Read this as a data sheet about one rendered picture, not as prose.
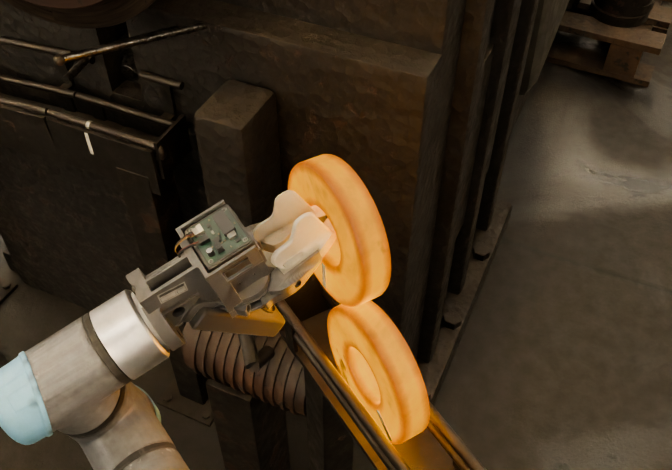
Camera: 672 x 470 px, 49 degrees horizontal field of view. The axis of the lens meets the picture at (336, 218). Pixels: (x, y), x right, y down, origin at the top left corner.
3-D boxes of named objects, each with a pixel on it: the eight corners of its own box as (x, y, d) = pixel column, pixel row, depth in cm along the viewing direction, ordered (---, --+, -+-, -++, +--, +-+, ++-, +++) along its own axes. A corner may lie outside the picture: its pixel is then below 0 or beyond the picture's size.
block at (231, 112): (245, 196, 119) (230, 71, 102) (289, 210, 117) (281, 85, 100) (210, 240, 112) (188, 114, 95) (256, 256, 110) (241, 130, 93)
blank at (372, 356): (337, 304, 86) (312, 315, 85) (384, 286, 72) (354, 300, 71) (392, 427, 85) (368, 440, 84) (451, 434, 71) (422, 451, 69)
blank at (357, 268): (310, 126, 76) (281, 136, 74) (395, 206, 65) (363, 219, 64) (316, 239, 86) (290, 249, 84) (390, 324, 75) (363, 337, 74)
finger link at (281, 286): (326, 260, 69) (247, 312, 68) (330, 269, 70) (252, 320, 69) (302, 230, 72) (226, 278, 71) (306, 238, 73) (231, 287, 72)
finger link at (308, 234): (351, 196, 68) (266, 250, 66) (364, 233, 72) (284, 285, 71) (334, 177, 69) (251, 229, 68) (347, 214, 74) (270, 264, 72)
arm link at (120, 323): (144, 392, 68) (115, 331, 73) (186, 364, 69) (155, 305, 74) (106, 356, 63) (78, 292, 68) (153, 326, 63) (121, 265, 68)
